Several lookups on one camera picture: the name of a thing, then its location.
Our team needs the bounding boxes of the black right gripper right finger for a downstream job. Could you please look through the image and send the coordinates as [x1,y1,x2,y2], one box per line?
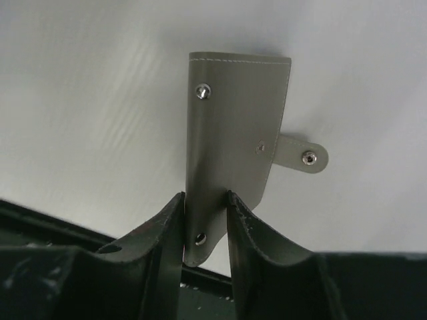
[227,192,426,319]

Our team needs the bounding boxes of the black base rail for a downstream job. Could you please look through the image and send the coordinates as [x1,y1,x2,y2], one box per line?
[1,200,236,320]

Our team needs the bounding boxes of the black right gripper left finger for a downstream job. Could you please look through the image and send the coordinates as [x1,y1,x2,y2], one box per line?
[1,193,185,319]

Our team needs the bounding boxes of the grey card holder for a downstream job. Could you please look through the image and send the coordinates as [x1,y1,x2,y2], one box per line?
[183,52,329,267]

